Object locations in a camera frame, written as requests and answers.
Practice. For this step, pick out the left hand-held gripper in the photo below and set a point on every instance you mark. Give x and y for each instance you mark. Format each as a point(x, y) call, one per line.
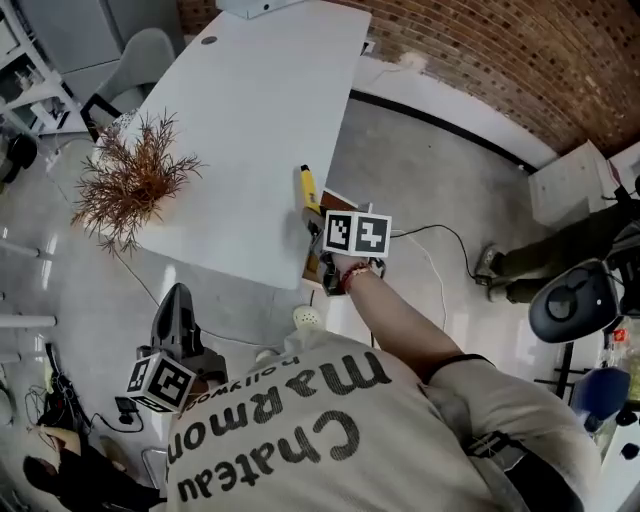
point(165, 380)

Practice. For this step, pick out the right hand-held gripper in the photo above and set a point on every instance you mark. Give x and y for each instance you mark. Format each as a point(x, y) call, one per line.
point(357, 232)

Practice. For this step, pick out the yellow handled tool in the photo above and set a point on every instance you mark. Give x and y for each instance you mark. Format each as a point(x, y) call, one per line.
point(310, 187)

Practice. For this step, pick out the person's left forearm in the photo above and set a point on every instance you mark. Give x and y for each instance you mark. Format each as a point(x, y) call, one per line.
point(199, 387)

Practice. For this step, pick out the person's right forearm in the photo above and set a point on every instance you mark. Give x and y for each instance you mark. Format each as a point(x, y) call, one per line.
point(400, 320)

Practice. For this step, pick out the white rectangular table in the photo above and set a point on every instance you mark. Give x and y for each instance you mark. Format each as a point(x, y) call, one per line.
point(250, 125)

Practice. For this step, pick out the white clog shoe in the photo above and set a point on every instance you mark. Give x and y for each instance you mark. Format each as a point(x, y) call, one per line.
point(306, 317)

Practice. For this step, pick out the black power adapter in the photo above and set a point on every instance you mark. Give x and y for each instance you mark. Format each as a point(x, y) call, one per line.
point(126, 407)

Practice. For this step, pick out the dried brown plant white vase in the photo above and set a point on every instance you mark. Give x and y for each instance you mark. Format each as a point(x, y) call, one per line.
point(135, 175)

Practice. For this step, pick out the beige printed t-shirt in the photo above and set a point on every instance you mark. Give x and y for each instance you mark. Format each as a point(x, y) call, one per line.
point(325, 430)

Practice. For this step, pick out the patterned seat cushion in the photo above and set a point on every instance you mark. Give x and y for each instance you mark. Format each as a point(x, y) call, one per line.
point(120, 125)

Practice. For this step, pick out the white flat box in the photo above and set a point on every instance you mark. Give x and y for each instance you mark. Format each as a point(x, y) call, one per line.
point(260, 7)

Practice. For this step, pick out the black waste bin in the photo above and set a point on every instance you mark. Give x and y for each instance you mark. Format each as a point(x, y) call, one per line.
point(17, 157)

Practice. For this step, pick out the grey chair black legs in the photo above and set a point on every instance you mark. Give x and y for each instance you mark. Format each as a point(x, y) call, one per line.
point(140, 65)

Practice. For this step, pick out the white low cabinet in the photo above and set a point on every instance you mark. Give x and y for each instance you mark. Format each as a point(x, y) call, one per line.
point(567, 185)

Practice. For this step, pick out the black white electric scooter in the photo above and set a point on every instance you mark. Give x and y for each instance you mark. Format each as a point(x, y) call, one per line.
point(575, 300)

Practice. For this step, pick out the white shelving unit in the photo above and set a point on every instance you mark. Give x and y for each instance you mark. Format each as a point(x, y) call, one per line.
point(30, 85)

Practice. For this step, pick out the black metal stand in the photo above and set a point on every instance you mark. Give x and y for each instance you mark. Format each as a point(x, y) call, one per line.
point(565, 370)

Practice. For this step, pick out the grey refrigerator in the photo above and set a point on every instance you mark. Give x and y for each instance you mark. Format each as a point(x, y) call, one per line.
point(75, 35)

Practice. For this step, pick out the blue chair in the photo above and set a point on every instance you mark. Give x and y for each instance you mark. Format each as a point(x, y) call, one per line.
point(600, 397)

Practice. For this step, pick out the white side table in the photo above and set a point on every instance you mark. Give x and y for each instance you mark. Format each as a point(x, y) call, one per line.
point(625, 465)

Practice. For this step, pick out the white wall outlet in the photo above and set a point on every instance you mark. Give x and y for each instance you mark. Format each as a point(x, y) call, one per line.
point(368, 48)

